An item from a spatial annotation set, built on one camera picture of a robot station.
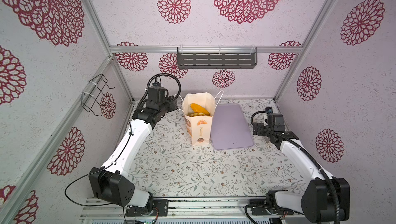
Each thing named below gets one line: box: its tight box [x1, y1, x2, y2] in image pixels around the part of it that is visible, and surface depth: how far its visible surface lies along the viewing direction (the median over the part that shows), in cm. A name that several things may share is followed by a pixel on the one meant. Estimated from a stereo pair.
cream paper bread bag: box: [182, 92, 217, 147], surface depth 89 cm
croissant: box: [189, 103, 210, 116], surface depth 97 cm
